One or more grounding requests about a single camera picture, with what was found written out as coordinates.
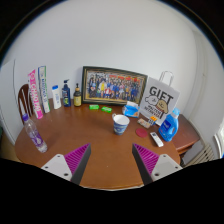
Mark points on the dark blue pump bottle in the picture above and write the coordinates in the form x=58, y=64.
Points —
x=66, y=96

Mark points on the colourful puzzle cube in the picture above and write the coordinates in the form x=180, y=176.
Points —
x=152, y=120

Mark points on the white lotion bottle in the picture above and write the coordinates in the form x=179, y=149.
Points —
x=56, y=98

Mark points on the brown wooden chair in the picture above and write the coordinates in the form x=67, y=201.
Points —
x=24, y=100

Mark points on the white blue patterned mug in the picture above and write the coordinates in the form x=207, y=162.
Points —
x=120, y=126

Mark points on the clear purple-capped water bottle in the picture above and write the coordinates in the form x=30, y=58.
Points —
x=35, y=135

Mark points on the white radiator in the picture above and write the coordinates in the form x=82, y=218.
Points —
x=201, y=155

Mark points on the white paper gift bag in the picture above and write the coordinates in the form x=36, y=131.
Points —
x=160, y=100

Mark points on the white remote control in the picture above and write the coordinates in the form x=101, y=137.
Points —
x=156, y=139

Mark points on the blue tissue pack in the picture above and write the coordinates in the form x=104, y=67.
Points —
x=131, y=110

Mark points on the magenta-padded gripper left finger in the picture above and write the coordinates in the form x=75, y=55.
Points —
x=77, y=158

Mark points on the blue detergent bottle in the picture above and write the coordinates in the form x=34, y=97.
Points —
x=168, y=128

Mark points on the flat round red coaster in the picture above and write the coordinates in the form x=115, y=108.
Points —
x=141, y=133

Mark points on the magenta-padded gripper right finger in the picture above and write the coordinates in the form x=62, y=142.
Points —
x=146, y=158

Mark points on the framed group photo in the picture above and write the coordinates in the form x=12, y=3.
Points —
x=113, y=86

